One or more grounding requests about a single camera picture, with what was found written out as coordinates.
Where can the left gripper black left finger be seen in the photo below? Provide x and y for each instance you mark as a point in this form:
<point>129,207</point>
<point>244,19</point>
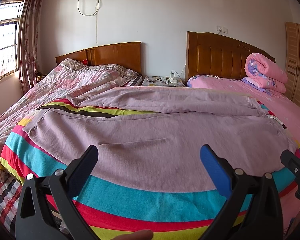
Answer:
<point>34,217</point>

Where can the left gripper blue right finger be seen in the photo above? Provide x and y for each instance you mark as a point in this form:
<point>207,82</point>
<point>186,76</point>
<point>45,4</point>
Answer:
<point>252,209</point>

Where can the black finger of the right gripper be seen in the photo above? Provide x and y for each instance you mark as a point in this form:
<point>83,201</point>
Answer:
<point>291,162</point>

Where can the mauve sweatpants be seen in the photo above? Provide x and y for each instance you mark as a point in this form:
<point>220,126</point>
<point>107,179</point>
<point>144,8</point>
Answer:
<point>156,147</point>

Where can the person's left hand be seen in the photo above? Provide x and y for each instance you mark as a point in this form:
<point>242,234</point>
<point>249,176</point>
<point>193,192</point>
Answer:
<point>139,235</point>

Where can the pink bed sheet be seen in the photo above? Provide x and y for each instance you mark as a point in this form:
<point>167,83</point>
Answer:
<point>286,111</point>

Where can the rainbow striped blanket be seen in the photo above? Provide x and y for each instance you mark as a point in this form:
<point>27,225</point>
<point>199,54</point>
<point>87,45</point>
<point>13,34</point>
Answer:
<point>111,209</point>

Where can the plaid checked bed sheet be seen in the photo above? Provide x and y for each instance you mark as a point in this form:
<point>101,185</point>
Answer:
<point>9,198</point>

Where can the rolled pink floral duvet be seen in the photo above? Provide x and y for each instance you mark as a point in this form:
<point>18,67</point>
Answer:
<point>262,73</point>

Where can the light wood wardrobe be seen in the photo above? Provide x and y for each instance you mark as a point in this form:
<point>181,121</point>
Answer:
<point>292,67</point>

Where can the pink floral quilt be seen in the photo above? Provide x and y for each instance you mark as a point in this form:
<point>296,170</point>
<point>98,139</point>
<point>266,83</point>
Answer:
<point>69,77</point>

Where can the red object at headboard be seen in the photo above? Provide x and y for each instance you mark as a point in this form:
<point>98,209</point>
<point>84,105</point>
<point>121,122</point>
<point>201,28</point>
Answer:
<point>85,62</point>

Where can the bedside table with cloth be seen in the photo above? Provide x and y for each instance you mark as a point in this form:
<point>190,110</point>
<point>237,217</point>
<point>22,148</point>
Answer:
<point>161,81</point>

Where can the right wooden headboard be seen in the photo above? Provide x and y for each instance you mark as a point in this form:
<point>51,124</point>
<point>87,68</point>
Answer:
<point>217,55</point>

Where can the wooden headboard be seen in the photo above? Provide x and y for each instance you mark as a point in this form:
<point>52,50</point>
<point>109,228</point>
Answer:
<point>127,54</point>
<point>217,55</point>

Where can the white power strip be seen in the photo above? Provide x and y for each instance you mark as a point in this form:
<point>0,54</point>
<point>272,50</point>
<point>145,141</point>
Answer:
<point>172,78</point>

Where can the left wooden headboard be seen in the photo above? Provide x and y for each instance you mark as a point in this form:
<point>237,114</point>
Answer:
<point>127,54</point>

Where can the barred window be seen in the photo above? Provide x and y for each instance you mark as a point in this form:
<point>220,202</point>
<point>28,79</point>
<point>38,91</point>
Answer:
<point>10,12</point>

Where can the pink floral curtain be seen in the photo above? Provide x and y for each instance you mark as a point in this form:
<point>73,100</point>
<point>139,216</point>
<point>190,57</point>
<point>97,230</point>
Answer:
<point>27,44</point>

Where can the white wall socket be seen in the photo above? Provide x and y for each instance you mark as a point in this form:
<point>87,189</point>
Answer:
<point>221,29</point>

